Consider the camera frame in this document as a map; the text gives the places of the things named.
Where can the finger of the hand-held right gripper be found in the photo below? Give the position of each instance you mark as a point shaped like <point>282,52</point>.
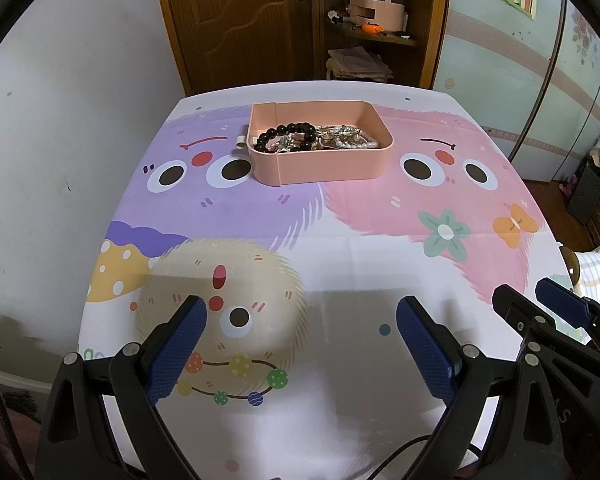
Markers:
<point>515,310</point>
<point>560,297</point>

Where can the small orange object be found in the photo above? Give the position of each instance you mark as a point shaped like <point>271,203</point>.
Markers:
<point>372,27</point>

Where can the pale blue sliding wardrobe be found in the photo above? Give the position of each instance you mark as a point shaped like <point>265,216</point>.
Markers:
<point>520,85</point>

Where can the dark wooden nightstand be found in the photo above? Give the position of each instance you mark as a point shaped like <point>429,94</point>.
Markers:
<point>597,200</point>

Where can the folded beige clothes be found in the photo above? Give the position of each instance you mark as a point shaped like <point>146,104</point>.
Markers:
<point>357,62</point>

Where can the brown wooden door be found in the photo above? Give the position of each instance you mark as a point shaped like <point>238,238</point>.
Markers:
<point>230,25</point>

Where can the wooden corner shelf unit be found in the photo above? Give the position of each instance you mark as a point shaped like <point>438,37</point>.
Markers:
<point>430,20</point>

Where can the pink jewelry tray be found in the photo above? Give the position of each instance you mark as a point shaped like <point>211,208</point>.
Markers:
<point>330,167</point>

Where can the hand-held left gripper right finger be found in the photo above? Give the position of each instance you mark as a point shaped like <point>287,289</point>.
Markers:
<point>425,350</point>

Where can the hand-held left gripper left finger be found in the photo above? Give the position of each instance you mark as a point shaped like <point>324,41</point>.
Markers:
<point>180,345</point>

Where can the cartoon monster tablecloth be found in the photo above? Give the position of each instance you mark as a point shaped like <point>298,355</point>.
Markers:
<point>330,250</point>

